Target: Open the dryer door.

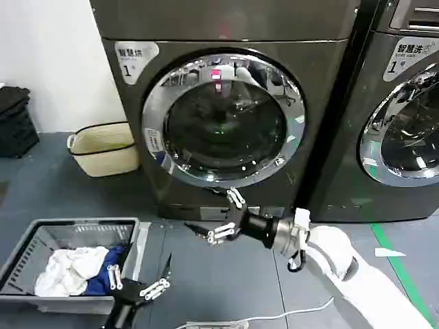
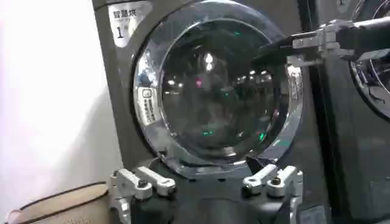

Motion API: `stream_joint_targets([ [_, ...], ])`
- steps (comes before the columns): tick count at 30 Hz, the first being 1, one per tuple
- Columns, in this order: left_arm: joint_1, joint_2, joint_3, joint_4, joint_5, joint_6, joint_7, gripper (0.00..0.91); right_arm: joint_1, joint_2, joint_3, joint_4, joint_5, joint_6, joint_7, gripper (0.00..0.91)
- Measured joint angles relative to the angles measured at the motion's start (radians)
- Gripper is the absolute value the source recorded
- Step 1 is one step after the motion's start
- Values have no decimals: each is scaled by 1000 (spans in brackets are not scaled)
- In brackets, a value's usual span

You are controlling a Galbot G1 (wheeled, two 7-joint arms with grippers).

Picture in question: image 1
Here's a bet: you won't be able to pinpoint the white paper scrap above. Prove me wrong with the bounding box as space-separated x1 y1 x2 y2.
374 247 407 258

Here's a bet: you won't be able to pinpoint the white cloth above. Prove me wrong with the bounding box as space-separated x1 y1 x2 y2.
34 245 110 297

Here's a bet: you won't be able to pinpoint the round glass dryer door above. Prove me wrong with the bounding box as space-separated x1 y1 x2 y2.
141 47 307 189
357 61 439 188

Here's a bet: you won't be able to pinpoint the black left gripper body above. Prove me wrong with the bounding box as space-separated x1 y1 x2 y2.
104 277 151 329

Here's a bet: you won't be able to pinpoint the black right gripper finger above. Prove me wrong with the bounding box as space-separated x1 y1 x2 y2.
206 184 248 210
184 221 241 245

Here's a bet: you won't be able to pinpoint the blue cloth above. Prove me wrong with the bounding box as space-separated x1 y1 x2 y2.
83 244 126 297

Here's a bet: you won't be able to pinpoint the white power strip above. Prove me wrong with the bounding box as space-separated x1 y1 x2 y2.
185 319 249 329

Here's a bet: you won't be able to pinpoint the grey dryer with control panel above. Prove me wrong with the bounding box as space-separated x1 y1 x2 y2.
306 0 439 223

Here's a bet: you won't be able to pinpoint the silver label with number one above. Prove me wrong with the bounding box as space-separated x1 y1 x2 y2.
113 40 161 86
386 35 439 83

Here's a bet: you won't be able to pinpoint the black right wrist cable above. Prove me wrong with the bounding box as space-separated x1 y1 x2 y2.
287 249 307 273

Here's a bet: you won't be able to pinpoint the grey dryer with round door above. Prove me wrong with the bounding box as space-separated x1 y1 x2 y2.
89 0 358 222

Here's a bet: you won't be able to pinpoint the beige woven basket black trim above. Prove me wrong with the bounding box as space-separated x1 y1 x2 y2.
66 122 142 178

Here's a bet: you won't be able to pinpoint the black stacked crates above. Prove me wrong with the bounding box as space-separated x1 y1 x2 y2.
0 85 40 159

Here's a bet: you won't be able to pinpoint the grey plastic laundry basket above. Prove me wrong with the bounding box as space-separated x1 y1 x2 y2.
0 217 142 315

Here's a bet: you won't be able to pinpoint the white floor cable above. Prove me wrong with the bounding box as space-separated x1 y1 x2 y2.
239 295 336 322

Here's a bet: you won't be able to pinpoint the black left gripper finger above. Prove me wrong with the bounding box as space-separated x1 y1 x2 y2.
139 252 173 302
106 252 128 291

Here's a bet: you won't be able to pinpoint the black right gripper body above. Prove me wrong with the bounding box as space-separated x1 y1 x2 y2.
235 204 280 249

